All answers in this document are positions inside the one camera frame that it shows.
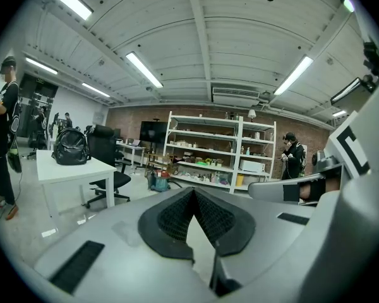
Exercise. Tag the black double door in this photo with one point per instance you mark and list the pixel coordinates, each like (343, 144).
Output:
(38, 93)

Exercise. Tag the yellow bin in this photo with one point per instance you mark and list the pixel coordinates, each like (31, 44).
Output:
(239, 180)

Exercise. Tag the blue bottle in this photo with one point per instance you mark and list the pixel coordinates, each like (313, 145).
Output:
(248, 151)

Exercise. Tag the white box appliance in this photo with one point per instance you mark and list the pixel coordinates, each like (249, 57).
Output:
(252, 166)

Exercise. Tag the white table lamp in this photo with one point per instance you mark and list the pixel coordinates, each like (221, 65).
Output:
(252, 113)

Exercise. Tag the wooden rack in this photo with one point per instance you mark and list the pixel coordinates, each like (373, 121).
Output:
(158, 161)

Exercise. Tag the white ceiling air conditioner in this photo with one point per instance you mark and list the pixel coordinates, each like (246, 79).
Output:
(235, 96)

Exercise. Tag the black television screen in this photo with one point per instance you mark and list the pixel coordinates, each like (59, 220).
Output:
(153, 132)

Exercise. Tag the white metal shelving unit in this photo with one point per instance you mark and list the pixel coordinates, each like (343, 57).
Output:
(205, 151)
(256, 137)

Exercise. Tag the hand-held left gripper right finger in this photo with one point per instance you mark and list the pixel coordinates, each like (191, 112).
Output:
(259, 251)

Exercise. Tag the white desk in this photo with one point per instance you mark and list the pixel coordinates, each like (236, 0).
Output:
(129, 147)

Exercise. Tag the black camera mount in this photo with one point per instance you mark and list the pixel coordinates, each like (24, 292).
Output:
(374, 62)

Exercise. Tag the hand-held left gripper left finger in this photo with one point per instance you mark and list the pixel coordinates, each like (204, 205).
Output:
(126, 264)

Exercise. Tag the white table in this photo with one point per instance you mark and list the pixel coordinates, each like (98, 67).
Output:
(69, 170)

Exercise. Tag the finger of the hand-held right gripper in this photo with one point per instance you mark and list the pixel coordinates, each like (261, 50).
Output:
(268, 191)

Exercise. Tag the black leather backpack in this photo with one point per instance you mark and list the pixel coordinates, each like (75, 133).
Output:
(71, 147)

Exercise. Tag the black office chair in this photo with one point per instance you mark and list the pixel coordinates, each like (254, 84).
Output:
(101, 147)

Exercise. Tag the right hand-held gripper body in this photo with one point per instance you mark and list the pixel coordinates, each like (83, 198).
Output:
(357, 232)

